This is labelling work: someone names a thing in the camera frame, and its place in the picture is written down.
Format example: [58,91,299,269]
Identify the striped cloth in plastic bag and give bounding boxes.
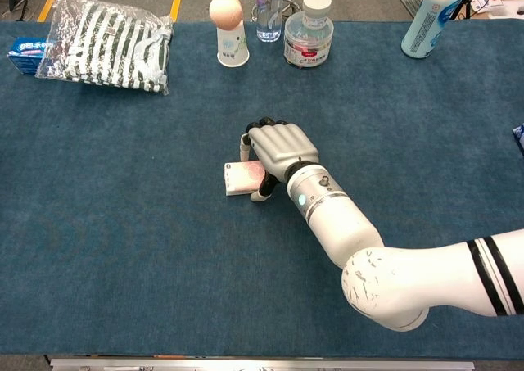
[34,0,174,97]

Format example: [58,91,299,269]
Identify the white lotion bottle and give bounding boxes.
[400,0,468,59]

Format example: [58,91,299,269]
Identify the tan egg-shaped ball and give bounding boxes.
[208,0,244,31]

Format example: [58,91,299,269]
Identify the blue table cloth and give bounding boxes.
[0,20,524,360]

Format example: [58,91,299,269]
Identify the metal stool base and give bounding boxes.
[250,0,305,23]

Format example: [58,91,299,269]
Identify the aluminium table rail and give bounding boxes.
[49,358,476,371]

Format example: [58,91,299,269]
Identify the blue tissue pack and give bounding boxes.
[6,37,55,75]

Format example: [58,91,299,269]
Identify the clear jar with white lid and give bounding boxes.
[283,0,335,66]

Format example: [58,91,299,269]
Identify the blue and white packet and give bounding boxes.
[511,122,524,156]

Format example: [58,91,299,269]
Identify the clear water bottle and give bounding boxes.
[255,0,285,43]

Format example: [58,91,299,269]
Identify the small white box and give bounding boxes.
[224,160,267,197]

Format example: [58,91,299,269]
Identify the white paper cup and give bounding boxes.
[216,20,251,68]

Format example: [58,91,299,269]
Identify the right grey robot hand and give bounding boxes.
[238,116,320,203]

